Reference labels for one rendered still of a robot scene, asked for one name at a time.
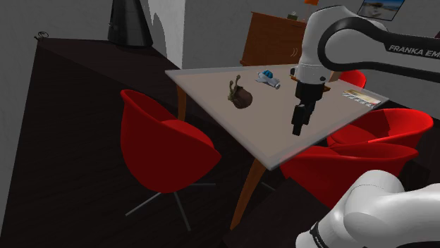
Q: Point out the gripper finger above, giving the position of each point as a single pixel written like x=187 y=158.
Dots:
x=309 y=111
x=297 y=121

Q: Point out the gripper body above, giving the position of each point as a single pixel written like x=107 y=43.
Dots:
x=308 y=92

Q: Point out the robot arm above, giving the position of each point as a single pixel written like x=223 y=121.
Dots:
x=364 y=213

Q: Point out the grey table with wooden legs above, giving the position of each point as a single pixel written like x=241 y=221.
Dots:
x=268 y=120

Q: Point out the blue and white bottle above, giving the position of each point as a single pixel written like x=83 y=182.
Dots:
x=269 y=78

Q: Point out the red shell chair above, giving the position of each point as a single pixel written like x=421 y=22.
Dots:
x=161 y=151
x=330 y=171
x=355 y=78
x=385 y=127

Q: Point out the flat striped book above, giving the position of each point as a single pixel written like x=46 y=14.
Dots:
x=361 y=98

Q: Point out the brown pot with sprouts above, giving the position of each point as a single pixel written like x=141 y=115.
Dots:
x=241 y=96

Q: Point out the brown wooden dresser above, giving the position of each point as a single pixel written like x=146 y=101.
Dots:
x=271 y=41

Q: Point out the black cone-shaped object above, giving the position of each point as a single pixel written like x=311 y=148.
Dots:
x=129 y=25

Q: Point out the framed wall picture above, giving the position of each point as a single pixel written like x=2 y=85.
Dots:
x=381 y=8

